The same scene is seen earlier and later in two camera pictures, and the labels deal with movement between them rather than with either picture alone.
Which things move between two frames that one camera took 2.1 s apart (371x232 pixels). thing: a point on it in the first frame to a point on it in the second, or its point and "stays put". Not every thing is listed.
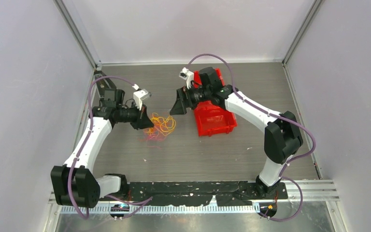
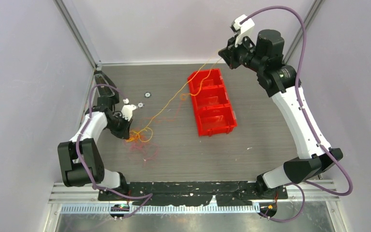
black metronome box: x=102 y=84 stays put
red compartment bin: x=212 y=119 stays put
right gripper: x=182 y=103 to x=229 y=53
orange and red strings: x=165 y=125 to x=149 y=128
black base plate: x=230 y=193 stays put
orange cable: x=150 y=130 to x=135 y=137
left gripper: x=144 y=121 to x=123 y=134
